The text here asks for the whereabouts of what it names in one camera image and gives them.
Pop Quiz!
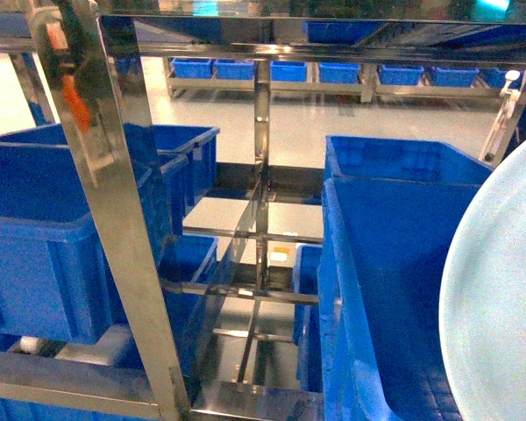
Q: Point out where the large blue bin left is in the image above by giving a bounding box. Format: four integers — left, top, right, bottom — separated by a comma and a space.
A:
0, 123, 221, 346

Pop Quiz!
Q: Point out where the large blue bin right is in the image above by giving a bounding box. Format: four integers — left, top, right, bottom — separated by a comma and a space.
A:
317, 135, 492, 420

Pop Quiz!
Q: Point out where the large blue bin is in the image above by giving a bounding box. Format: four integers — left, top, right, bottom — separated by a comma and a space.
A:
0, 123, 221, 346
317, 135, 492, 420

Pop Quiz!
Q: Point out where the stainless steel shelf cart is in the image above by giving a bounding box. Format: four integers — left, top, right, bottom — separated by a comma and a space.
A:
0, 1, 526, 420

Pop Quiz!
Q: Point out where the light blue oval tray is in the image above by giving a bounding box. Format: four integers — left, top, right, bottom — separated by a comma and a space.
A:
439, 141, 526, 420

